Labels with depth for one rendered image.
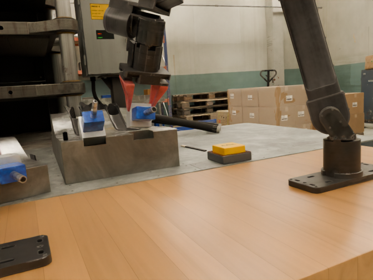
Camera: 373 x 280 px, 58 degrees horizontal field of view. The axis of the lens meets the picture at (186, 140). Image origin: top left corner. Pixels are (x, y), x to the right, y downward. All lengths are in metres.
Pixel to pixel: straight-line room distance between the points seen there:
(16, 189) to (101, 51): 1.05
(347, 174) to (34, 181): 0.57
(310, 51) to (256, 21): 8.29
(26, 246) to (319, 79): 0.51
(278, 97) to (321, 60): 3.86
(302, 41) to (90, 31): 1.17
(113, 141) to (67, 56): 0.79
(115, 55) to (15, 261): 1.32
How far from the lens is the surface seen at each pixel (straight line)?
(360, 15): 8.98
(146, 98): 4.44
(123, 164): 0.77
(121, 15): 0.75
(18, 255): 0.45
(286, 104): 4.57
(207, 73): 8.13
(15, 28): 1.57
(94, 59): 1.63
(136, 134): 0.81
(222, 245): 0.41
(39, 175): 0.71
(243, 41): 8.65
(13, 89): 1.54
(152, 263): 0.39
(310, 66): 0.64
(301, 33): 0.64
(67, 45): 1.49
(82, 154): 0.75
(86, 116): 0.72
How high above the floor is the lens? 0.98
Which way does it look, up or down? 9 degrees down
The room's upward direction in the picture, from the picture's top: 4 degrees counter-clockwise
